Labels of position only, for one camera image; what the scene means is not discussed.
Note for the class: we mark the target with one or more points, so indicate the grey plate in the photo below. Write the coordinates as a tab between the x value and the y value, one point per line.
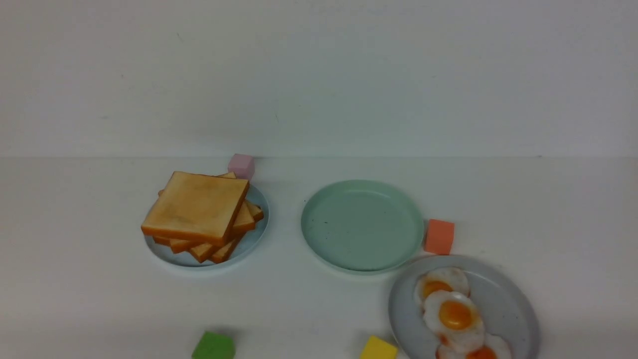
505	310

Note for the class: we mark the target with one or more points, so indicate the light blue plate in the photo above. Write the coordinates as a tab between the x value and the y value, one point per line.
187	263

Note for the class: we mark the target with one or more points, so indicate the green cube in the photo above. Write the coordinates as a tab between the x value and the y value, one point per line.
214	346

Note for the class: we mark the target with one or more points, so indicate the green plate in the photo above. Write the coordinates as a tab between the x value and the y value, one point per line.
362	226

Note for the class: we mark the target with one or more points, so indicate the orange cube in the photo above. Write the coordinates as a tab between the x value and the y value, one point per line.
439	237

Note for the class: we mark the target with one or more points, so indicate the yellow cube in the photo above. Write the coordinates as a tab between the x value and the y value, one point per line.
377	348

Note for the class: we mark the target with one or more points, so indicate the pink cube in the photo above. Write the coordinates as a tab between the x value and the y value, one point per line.
242	165

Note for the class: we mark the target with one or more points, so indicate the fried egg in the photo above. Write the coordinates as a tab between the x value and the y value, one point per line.
450	279
494	347
455	320

